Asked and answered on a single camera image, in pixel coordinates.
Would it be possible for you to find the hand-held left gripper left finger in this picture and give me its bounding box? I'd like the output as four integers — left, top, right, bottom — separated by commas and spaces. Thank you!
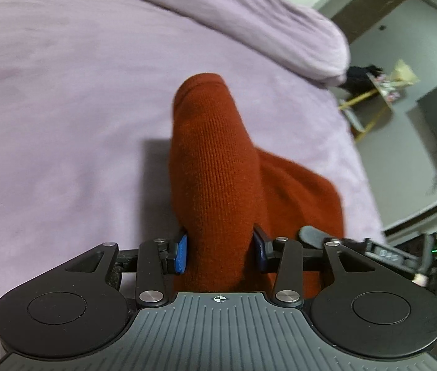
64, 228, 189, 308

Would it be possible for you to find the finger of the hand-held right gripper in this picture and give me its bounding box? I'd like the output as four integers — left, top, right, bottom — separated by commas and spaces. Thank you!
299, 226, 333, 249

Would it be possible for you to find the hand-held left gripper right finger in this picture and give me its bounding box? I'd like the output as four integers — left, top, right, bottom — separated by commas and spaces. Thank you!
252, 223, 371, 309

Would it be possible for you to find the red knit sweater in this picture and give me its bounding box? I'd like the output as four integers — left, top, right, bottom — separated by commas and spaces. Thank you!
168, 73, 345, 302

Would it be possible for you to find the yellow-legged stand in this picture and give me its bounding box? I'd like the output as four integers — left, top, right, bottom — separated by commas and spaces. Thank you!
337, 60, 421, 142

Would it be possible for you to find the black bag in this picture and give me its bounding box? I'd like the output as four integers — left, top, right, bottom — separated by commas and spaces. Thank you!
345, 65, 384, 95

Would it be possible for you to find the purple bed sheet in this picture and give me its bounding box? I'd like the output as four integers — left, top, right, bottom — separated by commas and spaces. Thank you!
0, 0, 387, 371

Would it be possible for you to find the purple folded blanket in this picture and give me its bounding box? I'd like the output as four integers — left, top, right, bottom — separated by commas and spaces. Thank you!
75, 0, 351, 87

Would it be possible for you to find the dark brown door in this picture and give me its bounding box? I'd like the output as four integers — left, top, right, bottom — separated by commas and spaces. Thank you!
330, 0, 413, 44

